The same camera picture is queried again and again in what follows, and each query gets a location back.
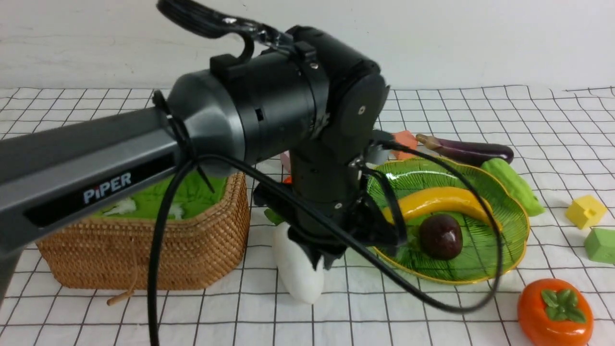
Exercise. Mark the green toy cucumber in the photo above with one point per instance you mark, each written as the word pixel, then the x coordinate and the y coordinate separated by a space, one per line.
pixel 516 186

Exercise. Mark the white toy radish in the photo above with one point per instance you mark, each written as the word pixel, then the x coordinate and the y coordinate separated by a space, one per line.
pixel 303 282

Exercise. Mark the purple toy eggplant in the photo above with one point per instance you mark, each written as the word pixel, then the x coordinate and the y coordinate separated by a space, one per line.
pixel 470 153

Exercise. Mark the green foam cube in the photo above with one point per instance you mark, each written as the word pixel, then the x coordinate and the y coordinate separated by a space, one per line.
pixel 600 245

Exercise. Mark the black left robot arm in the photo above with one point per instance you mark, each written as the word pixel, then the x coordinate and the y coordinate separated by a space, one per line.
pixel 299 118

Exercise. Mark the orange toy persimmon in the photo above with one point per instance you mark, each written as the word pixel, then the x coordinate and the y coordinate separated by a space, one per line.
pixel 552 312

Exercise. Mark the green glass leaf plate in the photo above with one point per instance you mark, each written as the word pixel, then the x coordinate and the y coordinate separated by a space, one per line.
pixel 478 257

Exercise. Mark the orange foam cube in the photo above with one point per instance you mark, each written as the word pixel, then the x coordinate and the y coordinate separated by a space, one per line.
pixel 407 139

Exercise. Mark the white checkered tablecloth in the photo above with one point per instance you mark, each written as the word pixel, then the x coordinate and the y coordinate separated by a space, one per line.
pixel 564 148

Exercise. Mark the yellow foam cube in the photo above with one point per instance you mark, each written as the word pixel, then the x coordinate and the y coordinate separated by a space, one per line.
pixel 585 212

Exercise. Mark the woven wicker basket green lining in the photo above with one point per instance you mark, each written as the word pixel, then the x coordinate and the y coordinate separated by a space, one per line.
pixel 204 239

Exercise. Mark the yellow toy banana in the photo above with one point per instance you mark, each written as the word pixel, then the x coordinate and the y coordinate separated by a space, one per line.
pixel 419 205

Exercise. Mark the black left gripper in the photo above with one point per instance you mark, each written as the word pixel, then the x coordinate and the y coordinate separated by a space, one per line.
pixel 325 231

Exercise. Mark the dark purple toy mangosteen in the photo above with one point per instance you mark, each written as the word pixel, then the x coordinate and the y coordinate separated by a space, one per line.
pixel 440 237

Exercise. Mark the pink foam cube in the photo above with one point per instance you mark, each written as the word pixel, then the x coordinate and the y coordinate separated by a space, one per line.
pixel 285 161

